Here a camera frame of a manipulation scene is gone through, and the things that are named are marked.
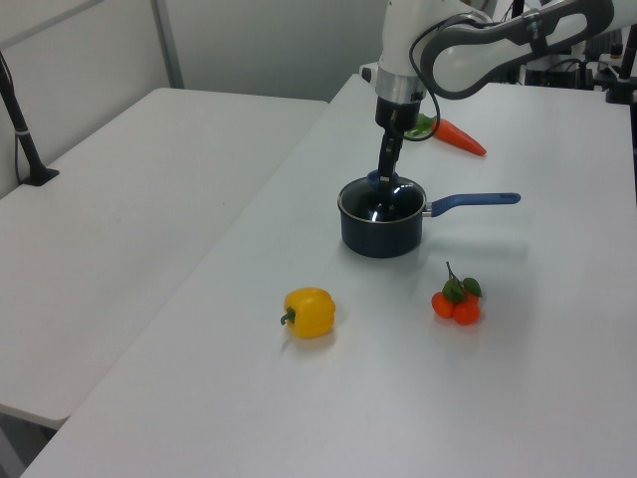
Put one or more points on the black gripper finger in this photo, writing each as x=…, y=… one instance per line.
x=384, y=159
x=397, y=147

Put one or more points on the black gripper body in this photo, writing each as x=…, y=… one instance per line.
x=405, y=112

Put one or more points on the glass lid with blue knob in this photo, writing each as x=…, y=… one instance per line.
x=363, y=205

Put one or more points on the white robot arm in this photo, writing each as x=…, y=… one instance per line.
x=398, y=40

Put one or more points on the orange toy carrot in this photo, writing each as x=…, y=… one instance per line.
x=458, y=138

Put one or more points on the dark blue saucepan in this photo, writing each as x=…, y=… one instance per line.
x=378, y=240

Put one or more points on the black equipment box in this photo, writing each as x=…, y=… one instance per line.
x=562, y=78

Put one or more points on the yellow toy bell pepper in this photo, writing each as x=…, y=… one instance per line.
x=311, y=313

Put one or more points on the orange toy tomato cluster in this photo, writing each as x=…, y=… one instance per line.
x=465, y=313

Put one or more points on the white side table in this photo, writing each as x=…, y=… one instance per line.
x=124, y=224

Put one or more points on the black camera stand pole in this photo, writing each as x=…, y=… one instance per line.
x=31, y=152
x=619, y=92

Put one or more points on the grey partition post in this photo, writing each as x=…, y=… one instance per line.
x=168, y=45

